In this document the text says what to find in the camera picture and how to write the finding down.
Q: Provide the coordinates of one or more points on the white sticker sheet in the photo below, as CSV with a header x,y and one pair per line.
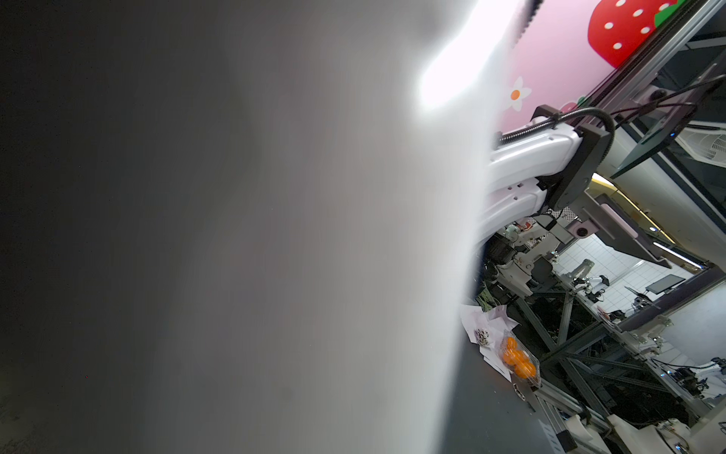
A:
x,y
241,226

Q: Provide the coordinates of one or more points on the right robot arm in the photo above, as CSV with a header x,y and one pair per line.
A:
x,y
545,165

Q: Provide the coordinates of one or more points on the bag of oranges outside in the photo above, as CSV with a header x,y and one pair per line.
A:
x,y
519,361

